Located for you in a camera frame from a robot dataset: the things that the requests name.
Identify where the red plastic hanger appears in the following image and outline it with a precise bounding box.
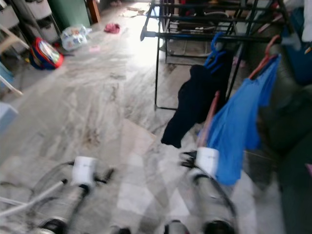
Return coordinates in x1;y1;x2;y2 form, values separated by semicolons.
249;34;281;81

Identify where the grey robot left leg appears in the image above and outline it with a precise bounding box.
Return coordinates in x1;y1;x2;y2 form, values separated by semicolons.
107;225;130;234

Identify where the grey robot leg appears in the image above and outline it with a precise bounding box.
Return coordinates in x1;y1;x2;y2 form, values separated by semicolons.
163;219;191;234
107;225;130;234

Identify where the bright blue garment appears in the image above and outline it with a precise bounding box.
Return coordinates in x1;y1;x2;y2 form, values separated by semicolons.
200;55;281;186

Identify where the navy blue garment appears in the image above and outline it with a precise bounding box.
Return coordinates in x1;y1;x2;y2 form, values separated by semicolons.
161;63;234;148

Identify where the grey robot right leg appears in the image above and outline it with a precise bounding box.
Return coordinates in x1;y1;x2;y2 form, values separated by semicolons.
163;219;191;234

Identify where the dark green sofa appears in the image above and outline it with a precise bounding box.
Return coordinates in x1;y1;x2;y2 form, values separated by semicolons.
239;29;312;234

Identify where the black metal drying rack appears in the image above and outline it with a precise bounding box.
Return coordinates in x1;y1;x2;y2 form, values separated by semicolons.
140;0;298;110

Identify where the red and blue backpack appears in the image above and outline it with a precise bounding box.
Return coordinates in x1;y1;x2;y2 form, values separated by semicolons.
29;37;64;70

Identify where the teal cushion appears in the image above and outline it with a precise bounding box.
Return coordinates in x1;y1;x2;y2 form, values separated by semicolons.
282;39;312;86

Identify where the small red cloth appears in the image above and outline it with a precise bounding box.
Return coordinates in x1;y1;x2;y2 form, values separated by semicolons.
104;22;121;34

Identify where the green bin with grey lid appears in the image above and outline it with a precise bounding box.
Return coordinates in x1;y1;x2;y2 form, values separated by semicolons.
46;0;91;30

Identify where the white plastic drawer unit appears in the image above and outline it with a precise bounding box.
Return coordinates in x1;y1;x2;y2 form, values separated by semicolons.
0;0;59;42

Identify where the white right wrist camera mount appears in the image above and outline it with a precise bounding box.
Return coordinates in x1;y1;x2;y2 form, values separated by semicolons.
195;146;220;177

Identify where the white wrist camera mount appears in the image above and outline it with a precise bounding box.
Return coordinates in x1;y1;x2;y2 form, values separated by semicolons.
195;146;220;177
72;156;97;188

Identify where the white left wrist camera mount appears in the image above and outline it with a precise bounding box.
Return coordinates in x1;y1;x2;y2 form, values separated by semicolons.
72;156;97;188

